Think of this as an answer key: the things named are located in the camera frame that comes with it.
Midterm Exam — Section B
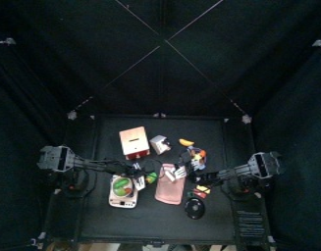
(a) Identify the white kitchen scale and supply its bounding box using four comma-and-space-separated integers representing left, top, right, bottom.
107, 175, 139, 209

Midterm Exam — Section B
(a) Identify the pink box with red base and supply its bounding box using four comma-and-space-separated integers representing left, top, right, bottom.
118, 125, 153, 161

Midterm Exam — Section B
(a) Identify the bowl of colourful toys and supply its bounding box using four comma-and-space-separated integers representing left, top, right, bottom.
186, 146, 209, 172

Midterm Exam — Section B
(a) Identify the yellow toy banana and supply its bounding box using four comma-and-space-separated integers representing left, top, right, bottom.
178, 138, 197, 148

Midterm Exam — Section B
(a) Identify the red and yellow toy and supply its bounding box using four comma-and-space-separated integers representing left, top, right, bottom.
192, 184, 213, 200

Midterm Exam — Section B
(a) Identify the black round pan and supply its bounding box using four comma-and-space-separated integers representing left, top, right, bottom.
184, 197, 208, 221

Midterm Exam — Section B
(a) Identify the green toy vegetable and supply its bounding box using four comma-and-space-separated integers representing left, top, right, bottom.
113, 178, 130, 190

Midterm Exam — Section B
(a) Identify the green toy corn husk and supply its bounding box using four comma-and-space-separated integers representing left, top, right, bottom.
145, 172, 159, 185

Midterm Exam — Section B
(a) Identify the white bowl with vegetables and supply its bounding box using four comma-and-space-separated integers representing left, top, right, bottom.
111, 176, 135, 198

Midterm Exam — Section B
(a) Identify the small grey cube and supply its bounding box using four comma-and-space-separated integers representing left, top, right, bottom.
149, 134, 173, 156

